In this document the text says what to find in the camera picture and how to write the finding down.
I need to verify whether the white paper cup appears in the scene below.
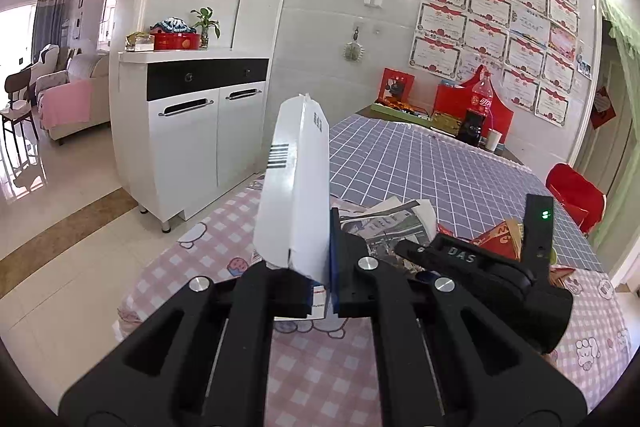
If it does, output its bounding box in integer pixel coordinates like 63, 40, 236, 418
485, 129, 502, 153

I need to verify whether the red gift box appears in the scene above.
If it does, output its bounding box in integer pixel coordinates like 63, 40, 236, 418
432, 65, 514, 145

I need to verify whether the grey grid tablecloth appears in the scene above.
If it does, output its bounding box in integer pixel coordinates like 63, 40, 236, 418
319, 114, 604, 273

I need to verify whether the beige sofa pink blanket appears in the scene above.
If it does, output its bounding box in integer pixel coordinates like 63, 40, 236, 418
34, 53, 111, 143

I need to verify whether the red round tin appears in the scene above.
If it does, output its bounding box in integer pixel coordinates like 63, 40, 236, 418
154, 32, 201, 51

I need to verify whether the white black sideboard cabinet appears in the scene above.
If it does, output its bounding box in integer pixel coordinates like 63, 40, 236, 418
108, 49, 269, 232

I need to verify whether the red brown paper bag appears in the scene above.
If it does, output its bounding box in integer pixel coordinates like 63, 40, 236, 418
472, 219, 524, 261

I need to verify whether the cola bottle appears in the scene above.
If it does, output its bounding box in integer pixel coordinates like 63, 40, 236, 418
457, 65, 494, 146

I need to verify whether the red chair cover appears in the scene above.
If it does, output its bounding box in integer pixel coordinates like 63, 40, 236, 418
544, 164, 606, 235

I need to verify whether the white paper box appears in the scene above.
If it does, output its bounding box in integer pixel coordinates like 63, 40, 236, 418
253, 94, 331, 321

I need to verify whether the potted green plant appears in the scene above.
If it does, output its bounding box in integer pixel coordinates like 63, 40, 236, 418
191, 6, 221, 49

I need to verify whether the dark wooden chair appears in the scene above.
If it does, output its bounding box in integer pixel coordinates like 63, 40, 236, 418
1, 68, 39, 152

